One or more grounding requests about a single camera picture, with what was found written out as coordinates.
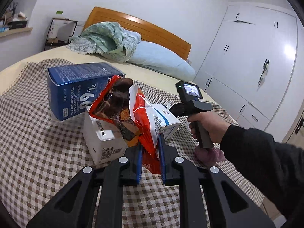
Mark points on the cream bed sheet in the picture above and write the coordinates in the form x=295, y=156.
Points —
x=24, y=86

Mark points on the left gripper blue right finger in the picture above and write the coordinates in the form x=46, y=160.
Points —
x=161, y=143

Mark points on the black metal bedside shelf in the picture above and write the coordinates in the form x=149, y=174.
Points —
x=59, y=33

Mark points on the light blue pillow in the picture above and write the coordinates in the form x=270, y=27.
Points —
x=160, y=59

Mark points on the person's right hand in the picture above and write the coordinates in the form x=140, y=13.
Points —
x=212, y=123

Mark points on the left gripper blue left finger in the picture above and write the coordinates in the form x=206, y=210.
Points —
x=139, y=163

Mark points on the black camera screen module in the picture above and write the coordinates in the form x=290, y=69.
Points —
x=188, y=91

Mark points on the black right sleeve forearm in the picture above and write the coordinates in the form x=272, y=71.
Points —
x=276, y=169

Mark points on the wooden bed headboard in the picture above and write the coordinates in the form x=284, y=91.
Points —
x=148, y=31

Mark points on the red snack bag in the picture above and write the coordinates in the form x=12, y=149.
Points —
x=123, y=104

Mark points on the white wardrobe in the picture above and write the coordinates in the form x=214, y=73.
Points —
x=249, y=64

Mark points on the purple cloth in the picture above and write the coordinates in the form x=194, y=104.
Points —
x=209, y=156

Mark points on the green floral quilt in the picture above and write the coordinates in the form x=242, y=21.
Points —
x=108, y=39

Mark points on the wooden wall shelf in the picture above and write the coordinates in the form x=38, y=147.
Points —
x=13, y=22

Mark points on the white milk carton box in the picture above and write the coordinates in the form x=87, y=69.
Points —
x=104, y=141

